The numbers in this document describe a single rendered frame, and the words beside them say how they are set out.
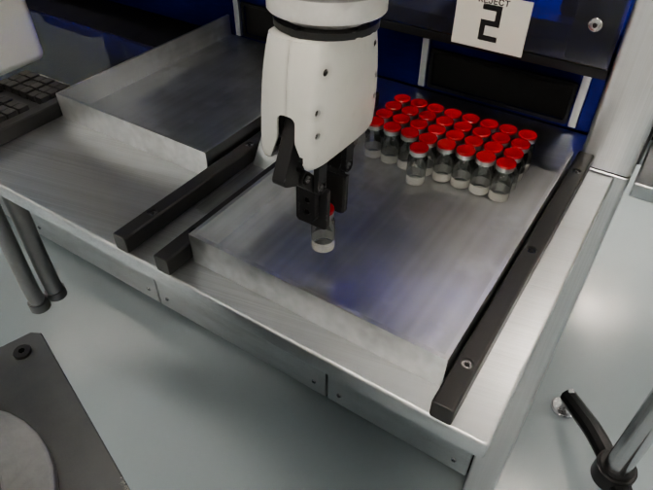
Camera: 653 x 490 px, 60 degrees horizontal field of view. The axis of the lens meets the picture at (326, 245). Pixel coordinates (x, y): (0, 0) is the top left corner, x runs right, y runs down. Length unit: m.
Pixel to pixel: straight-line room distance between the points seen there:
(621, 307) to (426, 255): 1.38
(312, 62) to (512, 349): 0.28
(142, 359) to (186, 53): 0.93
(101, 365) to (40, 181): 1.00
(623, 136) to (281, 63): 0.43
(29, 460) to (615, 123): 0.64
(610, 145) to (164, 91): 0.59
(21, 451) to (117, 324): 1.28
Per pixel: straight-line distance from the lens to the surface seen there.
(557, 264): 0.59
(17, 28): 1.21
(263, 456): 1.42
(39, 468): 0.48
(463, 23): 0.71
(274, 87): 0.41
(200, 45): 0.99
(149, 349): 1.66
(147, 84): 0.90
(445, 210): 0.62
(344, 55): 0.41
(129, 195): 0.66
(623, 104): 0.70
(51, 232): 1.91
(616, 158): 0.73
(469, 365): 0.46
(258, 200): 0.60
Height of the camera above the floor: 1.26
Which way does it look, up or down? 42 degrees down
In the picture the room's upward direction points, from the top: straight up
